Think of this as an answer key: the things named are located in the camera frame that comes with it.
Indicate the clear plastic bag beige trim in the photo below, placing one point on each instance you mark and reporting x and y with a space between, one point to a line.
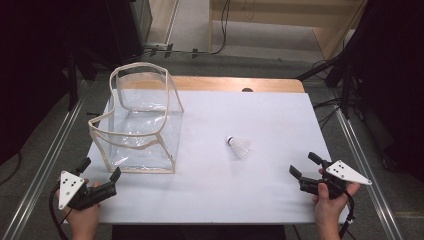
140 136

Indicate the person's left hand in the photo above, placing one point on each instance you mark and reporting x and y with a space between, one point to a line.
81 215

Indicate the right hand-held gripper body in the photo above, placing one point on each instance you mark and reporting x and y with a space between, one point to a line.
346 173

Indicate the black metal stand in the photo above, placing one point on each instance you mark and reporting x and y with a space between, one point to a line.
345 86
72 83

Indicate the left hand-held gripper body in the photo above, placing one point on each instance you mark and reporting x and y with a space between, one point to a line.
91 195

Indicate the person's right hand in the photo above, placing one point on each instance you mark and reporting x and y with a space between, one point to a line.
328 203

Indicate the black curtain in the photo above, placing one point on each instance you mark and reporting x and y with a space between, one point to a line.
396 83
33 66

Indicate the white shuttlecock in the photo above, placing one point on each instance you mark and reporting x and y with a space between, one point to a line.
239 146

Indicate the aluminium floor rail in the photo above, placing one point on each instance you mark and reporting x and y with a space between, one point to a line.
43 170
366 173

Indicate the dark cabinet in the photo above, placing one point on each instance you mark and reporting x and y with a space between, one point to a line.
133 30

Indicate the light wooden shelf unit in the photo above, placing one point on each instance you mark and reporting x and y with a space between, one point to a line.
283 20

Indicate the white table mat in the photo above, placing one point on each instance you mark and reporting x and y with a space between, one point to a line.
233 186

